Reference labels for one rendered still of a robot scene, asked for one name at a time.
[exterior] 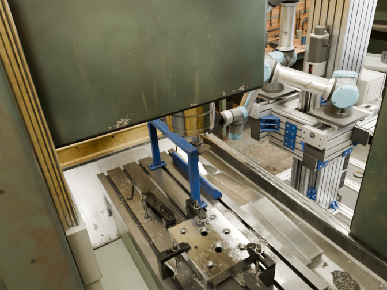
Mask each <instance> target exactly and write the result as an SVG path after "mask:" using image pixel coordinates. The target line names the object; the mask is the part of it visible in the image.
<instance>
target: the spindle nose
mask: <svg viewBox="0 0 387 290"><path fill-rule="evenodd" d="M166 119H167V124H168V128H169V130H170V131H171V132H173V133H174V134H176V135H180V136H198V135H202V134H205V133H207V132H209V131H210V130H212V129H213V128H214V125H215V102H213V103H210V104H207V105H203V106H199V107H197V108H193V109H189V110H186V111H183V112H180V113H176V114H173V115H170V116H167V117H166Z"/></svg>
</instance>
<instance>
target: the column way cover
mask: <svg viewBox="0 0 387 290"><path fill-rule="evenodd" d="M66 183H67V182H66ZM67 186H68V184H67ZM68 189H69V192H70V195H71V198H72V201H73V204H74V208H75V211H76V213H77V216H78V220H79V223H80V226H76V227H70V228H69V230H68V231H65V232H66V239H67V241H68V244H69V246H70V250H71V252H72V255H73V257H74V261H75V263H76V266H77V268H78V271H79V274H80V276H81V279H82V282H83V285H84V287H86V290H103V287H102V285H101V281H100V279H101V278H102V274H101V271H100V268H99V267H98V263H97V260H96V256H95V254H94V250H93V247H92V244H91V241H90V238H89V234H88V231H87V228H86V225H85V222H84V221H83V219H82V216H81V214H80V212H79V209H78V207H77V205H76V203H75V200H74V196H73V195H72V193H71V190H70V188H69V186H68Z"/></svg>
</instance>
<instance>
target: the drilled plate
mask: <svg viewBox="0 0 387 290"><path fill-rule="evenodd" d="M205 213H206V216H208V215H209V214H210V215H209V217H208V218H209V219H208V218H205V219H206V220H205V222H204V221H202V219H200V218H199V217H198V216H195V217H193V218H191V219H189V220H187V221H185V222H182V223H180V224H178V225H176V226H174V227H172V228H170V229H168V233H169V238H170V240H171V241H172V242H173V241H174V240H176V242H177V243H181V242H186V243H190V246H191V247H190V248H189V249H188V250H187V251H185V252H183V253H182V254H181V255H182V256H183V257H184V259H185V260H186V261H187V263H188V264H189V266H190V267H191V268H192V270H193V271H194V272H195V274H196V275H197V276H198V278H199V279H200V281H201V282H202V283H203V285H204V286H205V287H206V289H209V288H211V287H213V286H215V285H216V284H218V283H220V282H221V281H223V280H225V279H226V278H228V277H230V276H231V275H233V274H235V273H237V272H238V271H240V270H241V269H243V268H245V267H247V266H248V265H250V264H252V263H254V262H255V261H256V257H255V256H254V255H253V254H252V253H251V252H250V251H249V250H247V248H246V245H244V244H243V243H245V244H248V243H250V241H248V240H247V239H246V237H244V236H243V235H242V233H240V232H239V231H238V230H237V229H236V228H235V227H234V226H233V225H232V224H231V223H230V222H229V221H228V220H227V219H226V218H225V217H224V216H223V215H222V214H221V213H220V212H219V211H218V210H217V209H216V208H213V209H210V210H208V211H206V212H205ZM216 218H217V220H216ZM198 219H199V220H198ZM212 220H215V221H212ZM197 221H200V222H198V223H197ZM201 226H202V227H201ZM208 226H209V227H208ZM181 227H182V228H183V227H184V228H183V229H182V228H181ZM186 228H187V229H186ZM186 233H187V234H186ZM230 233H231V234H230ZM226 237H227V238H226ZM220 241H221V243H220ZM214 242H215V243H214ZM240 242H241V244H240V245H239V243H240ZM233 243H234V244H233ZM211 244H212V245H213V246H212V248H211ZM225 244H226V245H225ZM225 247H226V248H225ZM237 247H238V248H237ZM202 249H203V250H202ZM209 249H210V250H209ZM236 249H237V250H238V251H237V250H236ZM241 251H242V252H241ZM219 252H220V253H219ZM238 253H239V254H238ZM230 255H232V256H230ZM233 258H234V259H233ZM201 259H202V260H201ZM210 259H211V261H209V260H210ZM225 259H227V260H225ZM215 264H216V265H215ZM214 267H215V268H214Z"/></svg>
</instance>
